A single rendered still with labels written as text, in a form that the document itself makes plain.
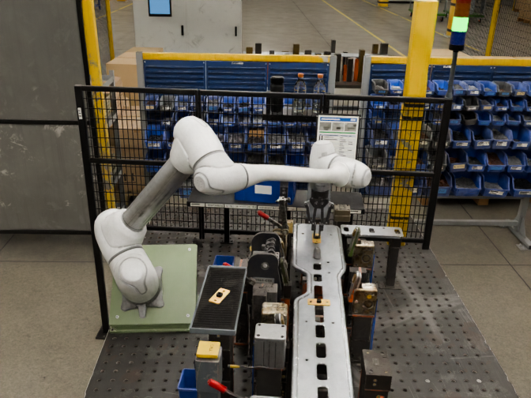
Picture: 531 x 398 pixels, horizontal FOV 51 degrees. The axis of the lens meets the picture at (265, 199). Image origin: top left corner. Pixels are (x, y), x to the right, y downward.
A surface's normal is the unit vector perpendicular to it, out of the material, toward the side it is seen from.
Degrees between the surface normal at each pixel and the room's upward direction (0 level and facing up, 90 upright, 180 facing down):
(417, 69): 90
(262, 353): 90
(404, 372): 0
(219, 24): 90
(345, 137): 90
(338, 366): 0
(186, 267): 42
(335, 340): 0
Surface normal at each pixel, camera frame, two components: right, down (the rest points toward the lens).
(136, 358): 0.02, -0.91
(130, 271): 0.11, -0.32
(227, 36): 0.02, 0.40
